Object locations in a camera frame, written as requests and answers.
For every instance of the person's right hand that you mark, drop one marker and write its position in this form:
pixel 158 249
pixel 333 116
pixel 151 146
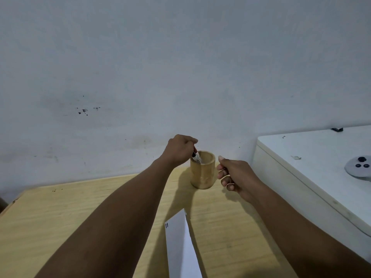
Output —
pixel 240 178

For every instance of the person's left hand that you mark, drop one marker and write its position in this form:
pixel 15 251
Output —
pixel 178 150

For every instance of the person's right thumb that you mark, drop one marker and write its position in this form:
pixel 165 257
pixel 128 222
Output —
pixel 223 162

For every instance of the person's left fingers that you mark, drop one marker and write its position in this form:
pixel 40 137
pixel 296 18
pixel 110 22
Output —
pixel 190 140

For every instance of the person's right middle finger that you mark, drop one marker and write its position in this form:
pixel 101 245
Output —
pixel 226 181

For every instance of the red and white marker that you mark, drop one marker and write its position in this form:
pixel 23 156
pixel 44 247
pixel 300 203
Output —
pixel 197 157

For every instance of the person's left forearm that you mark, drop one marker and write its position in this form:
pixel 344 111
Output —
pixel 121 217

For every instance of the person's right forearm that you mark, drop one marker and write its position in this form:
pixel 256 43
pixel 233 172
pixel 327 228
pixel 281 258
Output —
pixel 301 240

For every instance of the bamboo pen cup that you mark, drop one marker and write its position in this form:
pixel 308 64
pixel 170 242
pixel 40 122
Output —
pixel 203 173

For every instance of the white paper sheet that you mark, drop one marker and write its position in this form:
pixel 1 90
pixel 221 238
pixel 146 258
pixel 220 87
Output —
pixel 181 248

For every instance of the white cabinet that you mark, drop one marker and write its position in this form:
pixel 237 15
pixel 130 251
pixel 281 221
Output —
pixel 318 176

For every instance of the small black clip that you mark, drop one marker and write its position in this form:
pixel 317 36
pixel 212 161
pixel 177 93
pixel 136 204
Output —
pixel 337 129

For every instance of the grey round controller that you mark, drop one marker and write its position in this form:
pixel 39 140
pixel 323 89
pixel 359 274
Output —
pixel 359 167

